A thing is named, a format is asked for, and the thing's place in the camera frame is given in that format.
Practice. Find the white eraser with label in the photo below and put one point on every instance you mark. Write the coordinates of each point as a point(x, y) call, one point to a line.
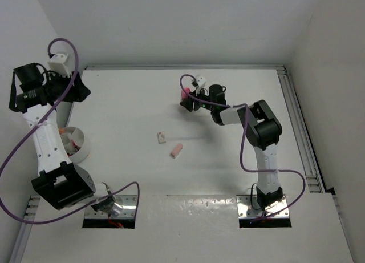
point(161, 137)

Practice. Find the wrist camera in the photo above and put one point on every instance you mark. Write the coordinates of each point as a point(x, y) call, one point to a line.
point(198, 83)
point(60, 63)

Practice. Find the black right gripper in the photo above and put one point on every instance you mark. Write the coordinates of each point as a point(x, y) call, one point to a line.
point(189, 103)

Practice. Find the white round container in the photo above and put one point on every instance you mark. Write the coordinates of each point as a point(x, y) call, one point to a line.
point(81, 140)

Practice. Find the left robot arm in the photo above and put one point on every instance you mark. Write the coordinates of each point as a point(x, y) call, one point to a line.
point(60, 182)

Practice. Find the red pen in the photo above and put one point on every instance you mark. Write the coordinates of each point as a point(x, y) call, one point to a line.
point(74, 144)

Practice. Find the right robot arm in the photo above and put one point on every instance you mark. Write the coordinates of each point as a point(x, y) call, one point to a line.
point(262, 130)

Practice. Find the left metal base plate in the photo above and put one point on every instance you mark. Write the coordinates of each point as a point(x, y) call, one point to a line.
point(120, 216)

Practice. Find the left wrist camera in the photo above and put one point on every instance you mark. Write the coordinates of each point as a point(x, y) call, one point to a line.
point(60, 63)

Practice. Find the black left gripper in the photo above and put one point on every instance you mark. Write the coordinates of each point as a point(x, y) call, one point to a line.
point(79, 91)

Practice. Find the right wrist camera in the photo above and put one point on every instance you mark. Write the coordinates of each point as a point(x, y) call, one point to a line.
point(198, 83)

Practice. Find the pink eraser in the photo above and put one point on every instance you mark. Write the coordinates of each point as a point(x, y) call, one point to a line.
point(176, 150)

